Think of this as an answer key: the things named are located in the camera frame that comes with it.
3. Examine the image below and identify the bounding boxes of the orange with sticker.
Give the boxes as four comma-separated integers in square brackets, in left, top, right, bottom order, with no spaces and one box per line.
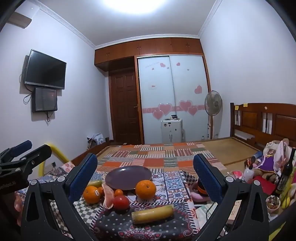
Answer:
[83,185,102,204]

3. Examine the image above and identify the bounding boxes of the wall air conditioner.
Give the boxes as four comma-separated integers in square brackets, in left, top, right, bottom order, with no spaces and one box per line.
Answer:
[8,11,32,29]

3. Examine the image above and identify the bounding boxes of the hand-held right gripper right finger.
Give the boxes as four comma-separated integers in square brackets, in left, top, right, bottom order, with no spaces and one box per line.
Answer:
[193,153,270,241]

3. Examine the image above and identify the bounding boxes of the black wall television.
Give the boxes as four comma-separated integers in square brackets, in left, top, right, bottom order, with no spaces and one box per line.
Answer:
[24,49,67,90]

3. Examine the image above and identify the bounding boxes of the clear plastic bottle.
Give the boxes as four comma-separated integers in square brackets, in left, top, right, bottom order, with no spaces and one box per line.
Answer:
[242,166,255,183]

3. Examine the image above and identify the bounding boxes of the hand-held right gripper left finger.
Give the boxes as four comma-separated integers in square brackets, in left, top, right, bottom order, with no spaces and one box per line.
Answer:
[20,153,99,241]

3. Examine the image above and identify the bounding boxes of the woven straw bed mat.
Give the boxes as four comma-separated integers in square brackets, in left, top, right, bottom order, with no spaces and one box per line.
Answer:
[96,137,263,172]

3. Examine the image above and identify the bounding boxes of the wardrobe with heart stickers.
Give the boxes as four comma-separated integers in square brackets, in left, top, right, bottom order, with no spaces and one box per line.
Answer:
[94,38,212,144]

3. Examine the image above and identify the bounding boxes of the white paper cup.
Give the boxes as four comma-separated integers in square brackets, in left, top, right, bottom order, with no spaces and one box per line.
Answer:
[265,195,281,214]

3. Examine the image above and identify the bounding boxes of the greenish banana piece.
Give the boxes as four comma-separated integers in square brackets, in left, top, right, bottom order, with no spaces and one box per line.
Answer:
[87,180,103,189]

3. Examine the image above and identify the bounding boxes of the brown wooden door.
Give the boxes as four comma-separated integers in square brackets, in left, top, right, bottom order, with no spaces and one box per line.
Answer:
[109,70,142,144]

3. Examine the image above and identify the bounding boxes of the bag of clothes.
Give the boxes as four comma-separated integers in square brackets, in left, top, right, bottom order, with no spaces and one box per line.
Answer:
[87,133,104,149]

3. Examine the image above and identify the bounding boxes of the dark glass bottle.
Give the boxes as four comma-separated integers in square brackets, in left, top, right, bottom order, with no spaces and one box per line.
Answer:
[275,148,296,200]

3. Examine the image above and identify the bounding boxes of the white appliance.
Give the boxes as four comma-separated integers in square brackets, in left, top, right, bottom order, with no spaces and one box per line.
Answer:
[161,119,183,143]

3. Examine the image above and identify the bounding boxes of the plush doll purple dress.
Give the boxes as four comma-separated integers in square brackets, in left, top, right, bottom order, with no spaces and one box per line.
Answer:
[252,139,289,179]

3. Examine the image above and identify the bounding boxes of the striped patchwork blanket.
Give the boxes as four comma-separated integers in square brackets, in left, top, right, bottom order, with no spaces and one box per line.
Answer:
[97,142,227,173]

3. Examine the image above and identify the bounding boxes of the purple plate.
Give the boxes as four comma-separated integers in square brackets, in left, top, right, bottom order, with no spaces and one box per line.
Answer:
[105,166,152,191]

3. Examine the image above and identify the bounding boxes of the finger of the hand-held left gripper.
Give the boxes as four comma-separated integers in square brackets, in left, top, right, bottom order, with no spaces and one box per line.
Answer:
[0,140,33,164]
[0,144,52,178]

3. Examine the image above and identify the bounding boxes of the ceiling light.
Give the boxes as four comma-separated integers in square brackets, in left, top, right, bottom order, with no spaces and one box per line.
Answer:
[113,0,178,14]

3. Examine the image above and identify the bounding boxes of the standing fan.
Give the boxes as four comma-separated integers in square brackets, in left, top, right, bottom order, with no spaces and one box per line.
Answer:
[204,90,223,139]

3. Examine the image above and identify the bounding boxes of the yellow foam tube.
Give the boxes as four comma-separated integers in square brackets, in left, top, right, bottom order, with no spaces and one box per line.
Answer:
[38,143,70,178]

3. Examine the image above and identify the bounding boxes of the red tomato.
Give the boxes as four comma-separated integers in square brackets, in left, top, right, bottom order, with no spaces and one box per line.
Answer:
[113,195,130,211]

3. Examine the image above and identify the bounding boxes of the small black wall monitor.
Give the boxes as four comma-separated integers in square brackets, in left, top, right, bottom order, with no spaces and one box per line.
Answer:
[32,87,58,113]

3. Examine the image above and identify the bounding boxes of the red white round container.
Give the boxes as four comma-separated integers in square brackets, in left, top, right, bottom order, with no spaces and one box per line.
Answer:
[229,170,243,181]

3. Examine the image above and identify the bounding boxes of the orange black headphones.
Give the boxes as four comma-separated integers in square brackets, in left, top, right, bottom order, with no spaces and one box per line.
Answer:
[193,179,210,204]

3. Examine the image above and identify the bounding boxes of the wooden bed headboard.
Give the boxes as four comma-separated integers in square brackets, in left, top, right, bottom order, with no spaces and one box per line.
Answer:
[230,103,296,151]

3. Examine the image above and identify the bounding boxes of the large orange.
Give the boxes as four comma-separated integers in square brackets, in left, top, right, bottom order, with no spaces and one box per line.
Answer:
[135,179,157,200]

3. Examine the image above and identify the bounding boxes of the yellow banana piece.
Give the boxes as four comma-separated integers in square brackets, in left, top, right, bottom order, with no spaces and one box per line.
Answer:
[131,204,174,224]

